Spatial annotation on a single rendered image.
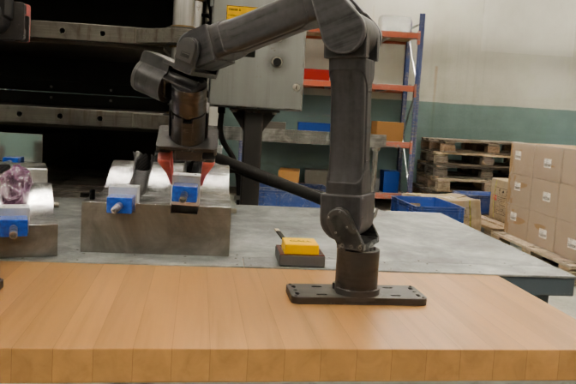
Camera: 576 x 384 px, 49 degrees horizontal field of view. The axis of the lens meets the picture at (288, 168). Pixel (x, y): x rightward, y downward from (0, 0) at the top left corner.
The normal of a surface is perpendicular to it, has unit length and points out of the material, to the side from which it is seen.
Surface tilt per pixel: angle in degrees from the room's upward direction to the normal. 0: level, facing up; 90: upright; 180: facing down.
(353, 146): 90
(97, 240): 90
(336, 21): 90
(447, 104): 90
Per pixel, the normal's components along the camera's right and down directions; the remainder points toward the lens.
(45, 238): 0.40, 0.11
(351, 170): -0.35, -0.12
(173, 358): 0.14, 0.10
